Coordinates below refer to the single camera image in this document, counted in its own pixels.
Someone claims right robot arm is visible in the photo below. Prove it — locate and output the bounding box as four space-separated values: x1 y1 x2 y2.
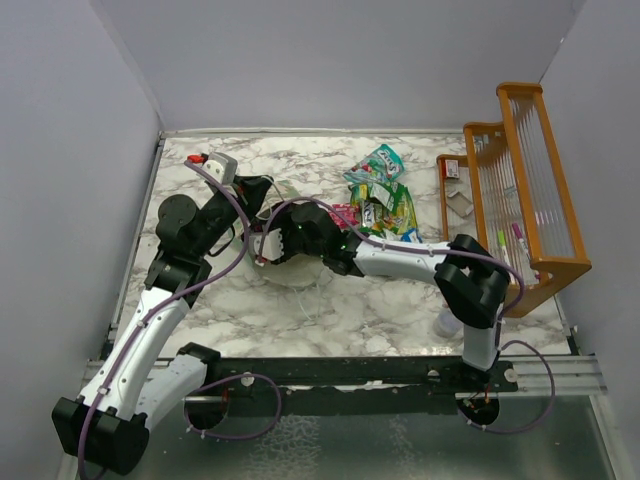
252 201 510 391

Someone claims green marker pen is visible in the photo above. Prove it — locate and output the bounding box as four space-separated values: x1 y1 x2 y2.
497 230 511 266

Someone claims green white snack bag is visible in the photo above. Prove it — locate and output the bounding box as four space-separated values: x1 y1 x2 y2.
349 181 401 209

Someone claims black base frame bar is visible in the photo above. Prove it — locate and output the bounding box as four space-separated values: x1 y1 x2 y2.
185 356 517 418

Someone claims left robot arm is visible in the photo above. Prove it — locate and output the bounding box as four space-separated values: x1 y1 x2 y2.
52 176 272 479

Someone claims pink red candy packet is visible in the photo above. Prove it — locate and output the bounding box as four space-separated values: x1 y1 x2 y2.
329 203 359 230

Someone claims green paper gift bag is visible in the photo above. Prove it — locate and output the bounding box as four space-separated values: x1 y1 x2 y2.
245 179 325 321

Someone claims green orange Fox's candy bag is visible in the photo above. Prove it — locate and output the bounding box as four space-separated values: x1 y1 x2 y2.
380 183 417 235

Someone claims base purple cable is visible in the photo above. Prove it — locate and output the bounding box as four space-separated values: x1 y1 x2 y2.
182 372 284 442
462 339 557 437

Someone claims blue snack packet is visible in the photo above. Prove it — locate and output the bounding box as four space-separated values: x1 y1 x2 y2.
400 228 423 244

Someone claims yellow green Fox's candy bag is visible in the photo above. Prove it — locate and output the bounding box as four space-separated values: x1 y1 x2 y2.
360 200 383 234

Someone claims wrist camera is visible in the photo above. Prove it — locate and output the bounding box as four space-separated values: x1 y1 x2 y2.
186 152 238 185
250 229 284 266

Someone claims pink marker pen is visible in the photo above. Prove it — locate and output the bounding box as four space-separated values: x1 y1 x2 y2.
511 223 531 261

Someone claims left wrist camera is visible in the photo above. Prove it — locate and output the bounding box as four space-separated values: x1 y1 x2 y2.
186 152 238 185

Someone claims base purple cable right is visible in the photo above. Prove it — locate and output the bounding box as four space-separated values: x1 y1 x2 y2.
462 339 557 437

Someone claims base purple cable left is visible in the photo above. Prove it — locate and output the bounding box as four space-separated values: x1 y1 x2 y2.
182 372 284 442

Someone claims grey cardboard piece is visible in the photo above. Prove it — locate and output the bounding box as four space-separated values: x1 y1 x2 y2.
446 190 474 218

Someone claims small clear plastic cup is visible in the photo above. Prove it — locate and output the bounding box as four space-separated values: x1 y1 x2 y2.
433 308 463 338

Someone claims orange wooden tiered rack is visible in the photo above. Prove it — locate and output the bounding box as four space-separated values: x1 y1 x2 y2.
436 82 591 318

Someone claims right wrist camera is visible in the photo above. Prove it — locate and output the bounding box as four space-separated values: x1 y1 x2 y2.
250 229 284 266

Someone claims red white small box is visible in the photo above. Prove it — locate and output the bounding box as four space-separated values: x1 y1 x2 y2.
443 158 460 179

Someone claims teal Fox's candy bag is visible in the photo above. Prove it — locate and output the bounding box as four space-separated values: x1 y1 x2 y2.
343 144 405 184

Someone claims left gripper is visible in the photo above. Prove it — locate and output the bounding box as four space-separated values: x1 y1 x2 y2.
194 174 274 258

